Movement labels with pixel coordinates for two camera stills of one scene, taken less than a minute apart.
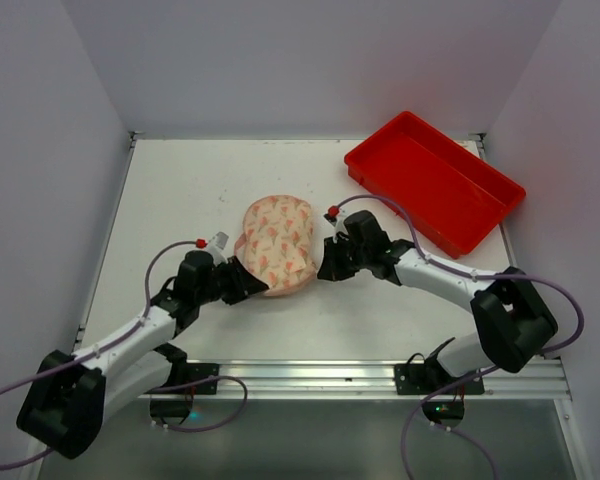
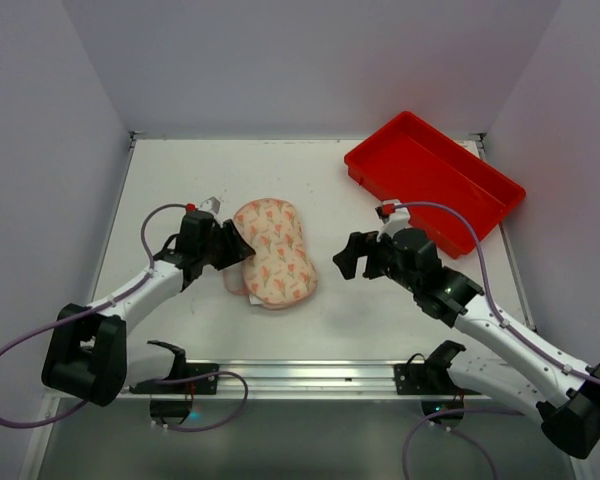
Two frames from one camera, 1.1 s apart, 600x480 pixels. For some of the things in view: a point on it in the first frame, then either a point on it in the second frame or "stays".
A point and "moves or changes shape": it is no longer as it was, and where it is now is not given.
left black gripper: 237,281 → 220,246
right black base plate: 426,379 stays
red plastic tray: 452,195 stays
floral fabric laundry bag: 278,243 moves or changes shape
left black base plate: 199,371 stays
